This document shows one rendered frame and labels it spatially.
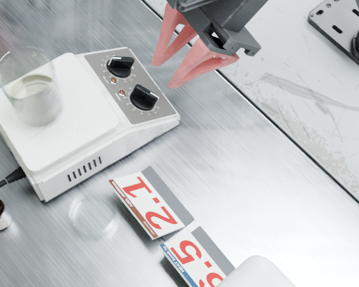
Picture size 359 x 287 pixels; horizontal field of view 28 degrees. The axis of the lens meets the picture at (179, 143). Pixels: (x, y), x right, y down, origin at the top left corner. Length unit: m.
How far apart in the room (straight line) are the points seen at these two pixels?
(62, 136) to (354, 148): 0.36
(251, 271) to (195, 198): 0.65
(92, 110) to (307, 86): 0.29
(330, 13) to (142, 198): 0.37
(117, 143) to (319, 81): 0.29
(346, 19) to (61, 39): 0.39
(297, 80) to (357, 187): 0.16
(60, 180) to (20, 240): 0.09
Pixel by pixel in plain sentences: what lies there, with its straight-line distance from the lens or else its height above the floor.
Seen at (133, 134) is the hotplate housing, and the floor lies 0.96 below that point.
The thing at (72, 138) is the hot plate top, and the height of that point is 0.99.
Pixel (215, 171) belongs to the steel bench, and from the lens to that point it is 0.89.
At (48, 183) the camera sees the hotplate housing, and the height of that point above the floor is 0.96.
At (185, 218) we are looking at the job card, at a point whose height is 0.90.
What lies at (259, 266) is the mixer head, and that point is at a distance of 0.22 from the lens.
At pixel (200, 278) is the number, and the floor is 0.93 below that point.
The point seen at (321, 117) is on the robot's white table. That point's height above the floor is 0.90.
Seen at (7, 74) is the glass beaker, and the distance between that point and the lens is 0.81.
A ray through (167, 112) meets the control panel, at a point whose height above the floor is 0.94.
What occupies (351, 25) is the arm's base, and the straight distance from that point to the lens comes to 1.01.
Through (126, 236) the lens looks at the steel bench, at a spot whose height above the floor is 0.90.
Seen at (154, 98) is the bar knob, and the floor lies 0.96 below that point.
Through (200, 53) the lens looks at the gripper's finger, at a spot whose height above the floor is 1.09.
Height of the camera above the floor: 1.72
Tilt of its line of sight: 64 degrees down
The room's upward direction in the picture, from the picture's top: 1 degrees counter-clockwise
